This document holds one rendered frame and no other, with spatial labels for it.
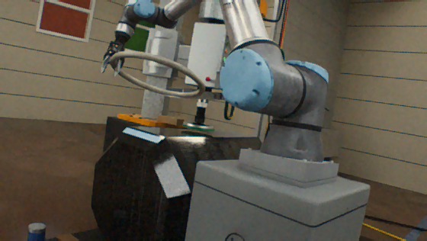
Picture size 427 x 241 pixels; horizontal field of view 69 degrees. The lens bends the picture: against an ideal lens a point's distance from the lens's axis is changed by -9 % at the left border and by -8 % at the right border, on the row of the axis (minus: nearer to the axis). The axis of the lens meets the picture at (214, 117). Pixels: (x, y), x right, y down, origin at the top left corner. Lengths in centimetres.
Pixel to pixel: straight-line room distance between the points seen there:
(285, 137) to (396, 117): 589
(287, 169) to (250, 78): 26
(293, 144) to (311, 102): 13
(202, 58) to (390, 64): 518
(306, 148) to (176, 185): 87
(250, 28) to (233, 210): 49
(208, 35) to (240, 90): 142
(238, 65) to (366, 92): 621
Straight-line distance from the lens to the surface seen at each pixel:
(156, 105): 292
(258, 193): 85
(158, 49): 288
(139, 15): 163
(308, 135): 96
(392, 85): 686
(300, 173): 88
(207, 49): 221
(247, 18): 95
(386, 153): 680
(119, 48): 165
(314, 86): 96
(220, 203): 93
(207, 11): 224
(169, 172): 168
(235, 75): 84
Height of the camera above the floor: 103
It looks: 3 degrees down
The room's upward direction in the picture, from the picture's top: 9 degrees clockwise
